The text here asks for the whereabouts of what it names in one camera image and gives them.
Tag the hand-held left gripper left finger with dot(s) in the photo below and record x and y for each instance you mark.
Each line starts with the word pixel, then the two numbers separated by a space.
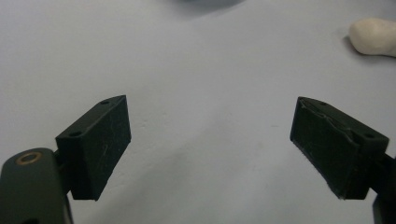
pixel 95 149

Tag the dark grey-blue round object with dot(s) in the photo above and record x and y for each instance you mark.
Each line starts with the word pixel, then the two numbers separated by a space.
pixel 208 2

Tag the cream white lumpy object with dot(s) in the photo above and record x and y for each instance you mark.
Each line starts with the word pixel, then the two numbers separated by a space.
pixel 373 35

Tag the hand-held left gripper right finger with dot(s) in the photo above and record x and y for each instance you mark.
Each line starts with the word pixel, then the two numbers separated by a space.
pixel 330 146

